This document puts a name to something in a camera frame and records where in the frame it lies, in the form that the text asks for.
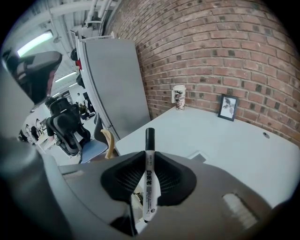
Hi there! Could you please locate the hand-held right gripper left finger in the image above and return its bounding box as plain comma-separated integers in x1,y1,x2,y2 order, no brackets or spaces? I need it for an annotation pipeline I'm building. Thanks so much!
44,151,146,226

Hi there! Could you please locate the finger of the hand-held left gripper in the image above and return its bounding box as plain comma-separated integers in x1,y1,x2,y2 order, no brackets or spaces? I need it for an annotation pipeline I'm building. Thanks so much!
13,51,63,105

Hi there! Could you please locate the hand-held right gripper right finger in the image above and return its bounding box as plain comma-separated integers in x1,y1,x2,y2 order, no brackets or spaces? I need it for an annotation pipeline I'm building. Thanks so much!
138,151,276,240

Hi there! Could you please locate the white marker pen black cap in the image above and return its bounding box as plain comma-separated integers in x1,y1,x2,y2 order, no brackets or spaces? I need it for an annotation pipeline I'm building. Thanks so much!
141,127,163,225

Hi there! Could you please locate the white desk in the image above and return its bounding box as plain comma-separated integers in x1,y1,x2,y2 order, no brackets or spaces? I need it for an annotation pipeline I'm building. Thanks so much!
115,106,300,210

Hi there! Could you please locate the black office chair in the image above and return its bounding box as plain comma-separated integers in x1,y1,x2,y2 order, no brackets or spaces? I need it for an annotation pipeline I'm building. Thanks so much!
45,97,92,157

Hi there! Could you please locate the small ceiling light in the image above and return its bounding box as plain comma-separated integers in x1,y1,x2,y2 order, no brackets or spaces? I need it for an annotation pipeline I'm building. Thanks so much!
54,71,78,83

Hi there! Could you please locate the long ceiling light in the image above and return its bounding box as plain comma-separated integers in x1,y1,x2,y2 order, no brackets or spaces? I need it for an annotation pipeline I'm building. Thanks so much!
17,31,54,57

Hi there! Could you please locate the blue chair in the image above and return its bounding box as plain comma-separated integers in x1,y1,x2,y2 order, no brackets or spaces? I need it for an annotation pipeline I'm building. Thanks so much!
79,112,109,164

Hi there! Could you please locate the chair with wooden armrest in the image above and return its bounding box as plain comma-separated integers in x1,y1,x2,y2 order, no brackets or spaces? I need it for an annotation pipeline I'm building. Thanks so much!
100,128,120,160

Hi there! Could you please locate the tall pale grey cabinet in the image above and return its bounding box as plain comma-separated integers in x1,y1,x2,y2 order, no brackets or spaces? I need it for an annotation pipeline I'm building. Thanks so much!
79,38,152,142

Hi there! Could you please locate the printed paper cup with lid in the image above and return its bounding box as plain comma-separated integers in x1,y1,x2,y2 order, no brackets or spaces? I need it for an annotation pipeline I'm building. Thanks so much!
172,84,187,112

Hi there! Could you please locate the black picture frame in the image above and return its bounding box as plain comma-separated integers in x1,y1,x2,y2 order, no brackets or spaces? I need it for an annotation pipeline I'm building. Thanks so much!
217,93,240,122

